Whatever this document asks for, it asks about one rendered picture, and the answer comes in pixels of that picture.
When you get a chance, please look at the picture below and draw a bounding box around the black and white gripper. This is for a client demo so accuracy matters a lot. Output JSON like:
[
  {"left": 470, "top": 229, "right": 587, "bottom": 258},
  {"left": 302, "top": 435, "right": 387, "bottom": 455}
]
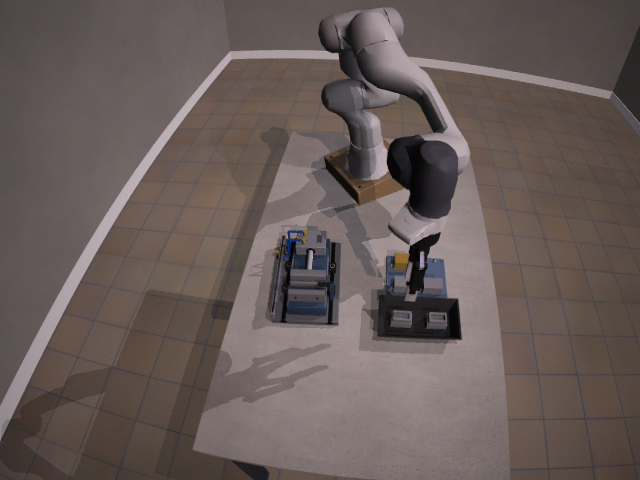
[{"left": 404, "top": 232, "right": 441, "bottom": 302}]

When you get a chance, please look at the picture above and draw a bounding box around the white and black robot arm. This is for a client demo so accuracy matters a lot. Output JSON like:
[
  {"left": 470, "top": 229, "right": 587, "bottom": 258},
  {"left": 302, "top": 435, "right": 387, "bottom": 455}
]
[{"left": 318, "top": 7, "right": 470, "bottom": 245}]

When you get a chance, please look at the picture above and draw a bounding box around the grey flat bar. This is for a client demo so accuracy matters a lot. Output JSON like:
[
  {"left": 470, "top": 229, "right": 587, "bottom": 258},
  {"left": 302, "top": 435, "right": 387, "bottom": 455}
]
[{"left": 290, "top": 281, "right": 326, "bottom": 288}]

